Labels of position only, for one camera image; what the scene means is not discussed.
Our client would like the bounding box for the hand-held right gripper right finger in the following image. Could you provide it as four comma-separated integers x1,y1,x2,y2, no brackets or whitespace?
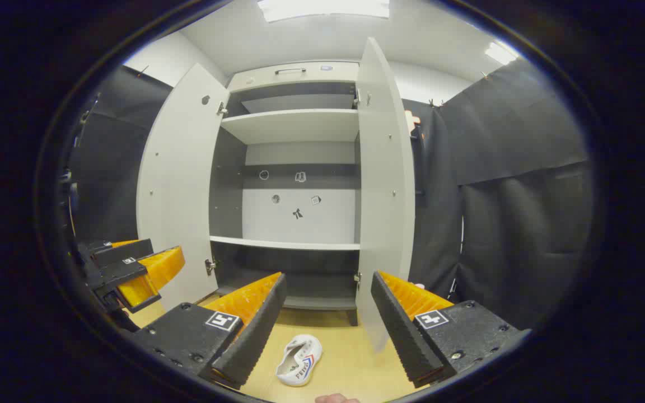
371,270,531,388

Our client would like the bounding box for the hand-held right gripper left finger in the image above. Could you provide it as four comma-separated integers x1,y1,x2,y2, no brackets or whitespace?
132,273,288,391

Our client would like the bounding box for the white canvas shoe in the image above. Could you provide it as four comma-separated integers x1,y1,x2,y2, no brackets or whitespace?
275,334,323,387

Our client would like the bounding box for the grey cabinet door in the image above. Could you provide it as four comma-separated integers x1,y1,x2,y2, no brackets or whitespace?
136,63,231,312
354,37,416,353

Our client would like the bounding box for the grey shoe cabinet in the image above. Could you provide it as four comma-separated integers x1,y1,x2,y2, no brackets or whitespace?
209,60,361,328

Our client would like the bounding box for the black backdrop cloth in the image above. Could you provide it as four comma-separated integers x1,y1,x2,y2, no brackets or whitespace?
69,64,173,252
401,56,595,331

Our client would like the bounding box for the ceiling light panel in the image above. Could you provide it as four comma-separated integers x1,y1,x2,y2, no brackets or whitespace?
485,42,519,65
258,0,390,22

